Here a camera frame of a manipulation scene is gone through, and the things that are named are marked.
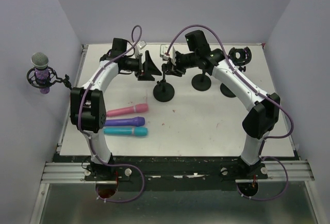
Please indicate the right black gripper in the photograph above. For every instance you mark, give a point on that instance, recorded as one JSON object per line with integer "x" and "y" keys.
{"x": 174, "y": 69}

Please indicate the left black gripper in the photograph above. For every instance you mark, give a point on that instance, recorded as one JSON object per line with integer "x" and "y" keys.
{"x": 148, "y": 68}

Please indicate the black round-base stand back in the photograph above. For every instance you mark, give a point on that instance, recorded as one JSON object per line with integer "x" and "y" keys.
{"x": 202, "y": 82}

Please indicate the pink microphone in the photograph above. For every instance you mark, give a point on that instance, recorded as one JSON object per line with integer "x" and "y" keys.
{"x": 139, "y": 108}

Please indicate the dark purple microphone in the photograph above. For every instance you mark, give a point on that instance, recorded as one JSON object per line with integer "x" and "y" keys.
{"x": 136, "y": 122}

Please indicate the black shock-mount round-base stand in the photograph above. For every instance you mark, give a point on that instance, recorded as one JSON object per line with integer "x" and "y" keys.
{"x": 240, "y": 58}

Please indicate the teal microphone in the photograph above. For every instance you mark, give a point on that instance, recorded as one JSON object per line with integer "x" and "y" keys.
{"x": 126, "y": 131}

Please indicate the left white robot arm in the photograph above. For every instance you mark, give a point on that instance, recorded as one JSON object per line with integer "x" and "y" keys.
{"x": 87, "y": 105}

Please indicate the silver purple glitter microphone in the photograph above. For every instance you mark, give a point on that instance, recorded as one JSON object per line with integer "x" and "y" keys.
{"x": 40, "y": 63}

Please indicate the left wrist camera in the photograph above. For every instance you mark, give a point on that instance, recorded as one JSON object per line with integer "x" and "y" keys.
{"x": 138, "y": 48}

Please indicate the black mounting base rail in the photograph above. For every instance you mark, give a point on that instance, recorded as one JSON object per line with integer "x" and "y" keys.
{"x": 132, "y": 173}

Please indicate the black tripod shock-mount stand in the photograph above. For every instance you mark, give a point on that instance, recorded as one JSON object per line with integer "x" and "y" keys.
{"x": 52, "y": 79}

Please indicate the aluminium extrusion rail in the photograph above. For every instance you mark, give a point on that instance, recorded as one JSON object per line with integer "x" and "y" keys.
{"x": 288, "y": 171}

